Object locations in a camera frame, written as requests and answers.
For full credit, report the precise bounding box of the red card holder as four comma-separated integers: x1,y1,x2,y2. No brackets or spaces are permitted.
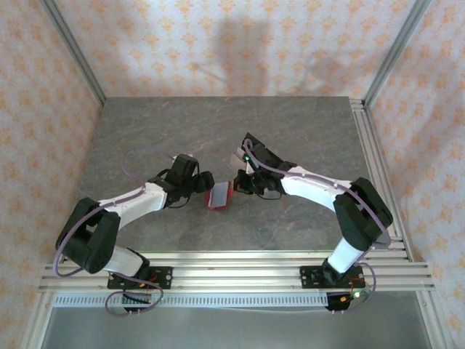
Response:
204,180,234,212

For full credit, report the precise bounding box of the black and clear card stand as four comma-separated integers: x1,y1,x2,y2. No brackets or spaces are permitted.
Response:
227,132,266,172

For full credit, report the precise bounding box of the patterned fabric backdrop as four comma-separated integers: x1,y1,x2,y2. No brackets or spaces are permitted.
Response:
0,0,465,349

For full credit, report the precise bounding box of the grey metal lower panel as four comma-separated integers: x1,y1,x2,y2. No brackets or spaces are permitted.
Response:
39,306,435,349

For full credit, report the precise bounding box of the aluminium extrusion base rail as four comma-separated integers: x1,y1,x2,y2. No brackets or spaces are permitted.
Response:
38,249,436,292

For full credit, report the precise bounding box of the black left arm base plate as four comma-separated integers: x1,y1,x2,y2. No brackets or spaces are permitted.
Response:
108,266,174,290

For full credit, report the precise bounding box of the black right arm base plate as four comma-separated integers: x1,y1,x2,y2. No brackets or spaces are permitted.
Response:
299,265,364,290

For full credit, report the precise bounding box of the aluminium extrusion side rail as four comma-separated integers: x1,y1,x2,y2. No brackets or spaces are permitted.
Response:
349,97,414,263

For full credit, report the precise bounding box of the white slotted cable duct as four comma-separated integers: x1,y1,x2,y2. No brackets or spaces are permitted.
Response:
54,293,330,308

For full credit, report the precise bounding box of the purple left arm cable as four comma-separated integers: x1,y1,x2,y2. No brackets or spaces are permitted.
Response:
53,145,181,318

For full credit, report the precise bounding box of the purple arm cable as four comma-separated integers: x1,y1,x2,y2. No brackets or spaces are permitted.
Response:
243,139,394,316
53,145,181,318

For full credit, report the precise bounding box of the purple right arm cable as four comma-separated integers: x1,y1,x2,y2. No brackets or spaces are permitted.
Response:
243,139,394,316

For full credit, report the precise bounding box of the aluminium frame post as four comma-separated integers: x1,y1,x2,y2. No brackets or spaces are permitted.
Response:
39,0,108,107
363,0,433,107

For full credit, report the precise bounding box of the aluminium lower frame strut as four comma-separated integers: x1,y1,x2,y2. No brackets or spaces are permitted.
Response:
21,290,55,349
416,290,455,349

